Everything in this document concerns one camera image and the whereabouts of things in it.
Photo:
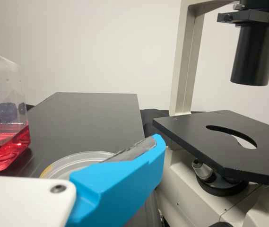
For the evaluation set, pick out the red liquid bottle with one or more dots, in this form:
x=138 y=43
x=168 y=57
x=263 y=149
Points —
x=2 y=132

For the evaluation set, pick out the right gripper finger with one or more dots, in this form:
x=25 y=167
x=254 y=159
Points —
x=122 y=182

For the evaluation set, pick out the cream microscope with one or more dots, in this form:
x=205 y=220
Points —
x=221 y=146

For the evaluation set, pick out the black platform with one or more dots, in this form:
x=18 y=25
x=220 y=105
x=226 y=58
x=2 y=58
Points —
x=84 y=123

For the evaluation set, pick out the petri dish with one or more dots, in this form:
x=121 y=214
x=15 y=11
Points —
x=77 y=163

